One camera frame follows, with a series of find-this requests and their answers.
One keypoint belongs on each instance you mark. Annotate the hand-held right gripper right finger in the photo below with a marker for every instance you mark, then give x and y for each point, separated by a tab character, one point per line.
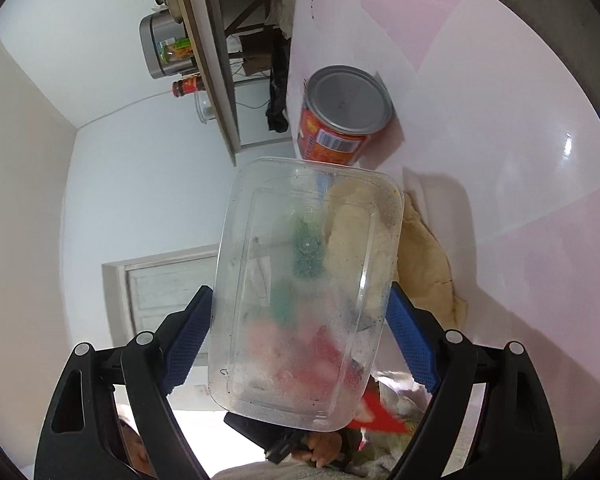
415	345

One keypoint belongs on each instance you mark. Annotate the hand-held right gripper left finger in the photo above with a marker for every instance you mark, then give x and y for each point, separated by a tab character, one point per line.
187	340

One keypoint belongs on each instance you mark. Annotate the red snack bag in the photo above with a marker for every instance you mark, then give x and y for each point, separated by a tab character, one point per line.
380	415

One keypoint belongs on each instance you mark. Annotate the clear plastic container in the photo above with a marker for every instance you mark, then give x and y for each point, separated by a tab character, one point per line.
280	260

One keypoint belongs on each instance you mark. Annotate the red drink can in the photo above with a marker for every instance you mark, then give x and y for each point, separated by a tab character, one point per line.
330	140

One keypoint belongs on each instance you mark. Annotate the person's left forearm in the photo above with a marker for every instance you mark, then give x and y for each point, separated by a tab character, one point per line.
280	472

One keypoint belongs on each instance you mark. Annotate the person's left hand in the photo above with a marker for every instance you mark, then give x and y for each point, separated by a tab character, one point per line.
322	447

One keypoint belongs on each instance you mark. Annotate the white door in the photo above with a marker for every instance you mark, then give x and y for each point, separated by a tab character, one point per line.
150	285

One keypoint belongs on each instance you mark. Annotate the beige cloth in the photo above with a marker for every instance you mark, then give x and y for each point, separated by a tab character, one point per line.
425	260

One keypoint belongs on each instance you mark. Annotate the glass bowl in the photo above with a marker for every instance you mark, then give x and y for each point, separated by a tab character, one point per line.
204	107

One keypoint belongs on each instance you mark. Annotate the black cloth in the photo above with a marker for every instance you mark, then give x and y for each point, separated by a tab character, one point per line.
278	105

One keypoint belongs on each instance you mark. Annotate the red lid jar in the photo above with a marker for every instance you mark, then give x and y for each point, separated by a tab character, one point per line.
187	86

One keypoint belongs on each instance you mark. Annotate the wooden side table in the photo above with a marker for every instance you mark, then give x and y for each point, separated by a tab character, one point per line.
210	60

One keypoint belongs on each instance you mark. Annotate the small cardboard box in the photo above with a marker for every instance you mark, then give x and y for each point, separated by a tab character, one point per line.
255	62

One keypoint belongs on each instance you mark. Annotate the silver pot on shelf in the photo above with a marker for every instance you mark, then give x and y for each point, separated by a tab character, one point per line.
155	45

